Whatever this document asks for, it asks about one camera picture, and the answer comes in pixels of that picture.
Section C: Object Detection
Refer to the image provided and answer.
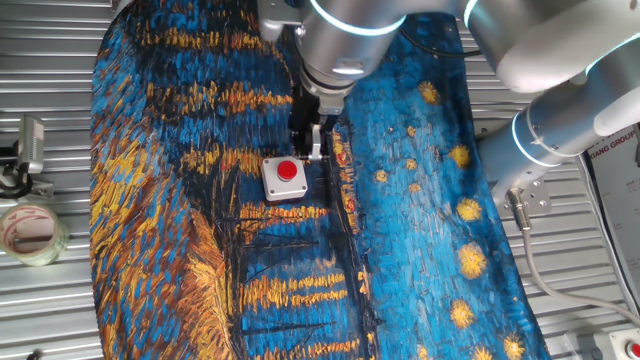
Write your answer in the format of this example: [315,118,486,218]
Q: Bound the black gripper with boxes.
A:
[288,83,335,162]

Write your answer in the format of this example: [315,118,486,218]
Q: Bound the white box with red button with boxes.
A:
[260,156,309,203]

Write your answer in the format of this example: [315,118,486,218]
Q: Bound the starry night painted tablecloth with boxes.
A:
[88,0,551,360]

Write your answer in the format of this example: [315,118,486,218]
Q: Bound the clear packing tape roll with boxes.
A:
[0,203,71,267]

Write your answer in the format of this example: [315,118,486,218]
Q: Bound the white poster with red text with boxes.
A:
[584,123,640,301]

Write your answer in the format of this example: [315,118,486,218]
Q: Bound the grey emergency stop box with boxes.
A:
[607,327,640,360]

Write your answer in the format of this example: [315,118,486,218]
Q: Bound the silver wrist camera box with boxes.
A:
[257,0,304,43]

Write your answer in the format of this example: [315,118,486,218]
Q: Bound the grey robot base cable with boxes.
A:
[504,188,640,327]

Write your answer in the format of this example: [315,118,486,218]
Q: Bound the silver camera on stand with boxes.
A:
[17,114,46,175]

